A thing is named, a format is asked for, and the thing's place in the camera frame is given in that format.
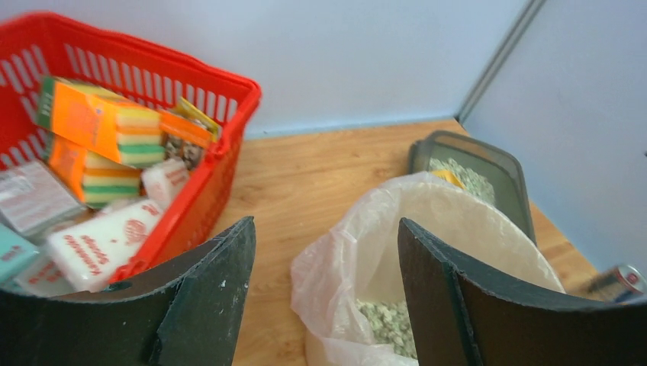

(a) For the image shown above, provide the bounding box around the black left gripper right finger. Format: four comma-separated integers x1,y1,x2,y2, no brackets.
398,218,646,365

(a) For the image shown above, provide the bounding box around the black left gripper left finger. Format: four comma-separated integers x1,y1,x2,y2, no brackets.
1,217,256,365

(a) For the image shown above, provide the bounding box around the white bin with bag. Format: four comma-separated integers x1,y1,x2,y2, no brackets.
291,172,565,365

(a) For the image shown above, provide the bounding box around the yellow litter scoop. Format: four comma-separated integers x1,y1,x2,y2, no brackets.
431,169,465,190

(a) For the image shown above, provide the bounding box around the grey litter box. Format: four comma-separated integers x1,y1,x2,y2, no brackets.
407,130,537,242

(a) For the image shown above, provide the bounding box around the teal small box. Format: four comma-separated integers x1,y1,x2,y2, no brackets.
1,224,40,284

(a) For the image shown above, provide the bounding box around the white sponge pack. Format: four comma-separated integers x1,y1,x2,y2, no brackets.
45,199,164,292

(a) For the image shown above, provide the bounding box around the drink can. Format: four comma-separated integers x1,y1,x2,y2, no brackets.
584,264,646,303

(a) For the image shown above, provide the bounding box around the orange sponge stack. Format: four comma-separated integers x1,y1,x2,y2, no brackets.
37,76,166,168

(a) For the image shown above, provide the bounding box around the small orange snack pack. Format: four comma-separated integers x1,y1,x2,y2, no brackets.
158,97,221,148

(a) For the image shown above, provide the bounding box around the red shopping basket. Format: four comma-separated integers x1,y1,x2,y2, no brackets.
1,11,262,281

